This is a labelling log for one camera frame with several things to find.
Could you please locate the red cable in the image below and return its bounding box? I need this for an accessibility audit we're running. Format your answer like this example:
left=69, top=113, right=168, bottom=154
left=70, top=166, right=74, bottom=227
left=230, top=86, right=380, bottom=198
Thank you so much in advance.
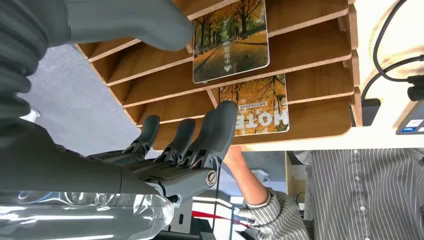
left=191, top=210, right=250, bottom=229

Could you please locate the black cable connector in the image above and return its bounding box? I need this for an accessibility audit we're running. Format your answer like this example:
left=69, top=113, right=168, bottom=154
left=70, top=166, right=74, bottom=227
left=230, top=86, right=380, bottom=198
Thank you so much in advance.
left=406, top=75, right=424, bottom=102

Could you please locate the person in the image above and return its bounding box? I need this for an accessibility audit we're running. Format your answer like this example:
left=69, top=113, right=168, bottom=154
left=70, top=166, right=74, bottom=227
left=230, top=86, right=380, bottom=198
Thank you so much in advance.
left=237, top=148, right=424, bottom=240

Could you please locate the black looped cable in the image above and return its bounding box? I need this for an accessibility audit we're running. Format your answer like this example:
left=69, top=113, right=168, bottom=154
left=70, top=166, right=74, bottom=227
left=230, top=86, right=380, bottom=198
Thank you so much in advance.
left=372, top=0, right=413, bottom=83

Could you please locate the dark device with label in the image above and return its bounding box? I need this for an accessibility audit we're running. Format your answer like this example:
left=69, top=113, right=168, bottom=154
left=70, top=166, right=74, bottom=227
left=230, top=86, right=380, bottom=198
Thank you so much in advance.
left=395, top=100, right=424, bottom=136

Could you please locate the autumn trees card with arrow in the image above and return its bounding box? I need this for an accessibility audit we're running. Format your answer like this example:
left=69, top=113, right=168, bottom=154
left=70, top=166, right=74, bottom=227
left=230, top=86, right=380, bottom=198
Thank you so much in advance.
left=192, top=0, right=271, bottom=84

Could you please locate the wooden cabinet with outlet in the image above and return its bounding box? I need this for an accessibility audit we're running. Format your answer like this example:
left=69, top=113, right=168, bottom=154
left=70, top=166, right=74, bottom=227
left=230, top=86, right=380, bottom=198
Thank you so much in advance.
left=284, top=151, right=308, bottom=200

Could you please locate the wooden card rack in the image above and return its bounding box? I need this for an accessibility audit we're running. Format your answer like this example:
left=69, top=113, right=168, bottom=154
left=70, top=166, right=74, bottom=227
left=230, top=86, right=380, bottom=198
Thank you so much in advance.
left=75, top=0, right=362, bottom=152

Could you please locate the black adapter box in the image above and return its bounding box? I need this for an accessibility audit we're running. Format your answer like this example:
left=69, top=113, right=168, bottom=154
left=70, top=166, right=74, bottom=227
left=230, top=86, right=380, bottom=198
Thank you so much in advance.
left=360, top=98, right=382, bottom=127

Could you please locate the clear plastic bottle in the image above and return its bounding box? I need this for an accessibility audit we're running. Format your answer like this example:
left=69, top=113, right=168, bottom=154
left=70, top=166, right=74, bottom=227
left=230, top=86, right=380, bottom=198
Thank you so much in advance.
left=0, top=190, right=175, bottom=240

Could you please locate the ribbed grey right arm sleeve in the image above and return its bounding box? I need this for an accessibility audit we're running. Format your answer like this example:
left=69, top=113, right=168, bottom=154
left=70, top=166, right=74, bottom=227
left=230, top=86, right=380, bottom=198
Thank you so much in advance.
left=0, top=0, right=69, bottom=126

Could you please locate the autumn hotel card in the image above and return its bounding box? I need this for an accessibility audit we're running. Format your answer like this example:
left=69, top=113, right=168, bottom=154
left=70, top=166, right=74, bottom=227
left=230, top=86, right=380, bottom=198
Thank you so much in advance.
left=219, top=73, right=291, bottom=137

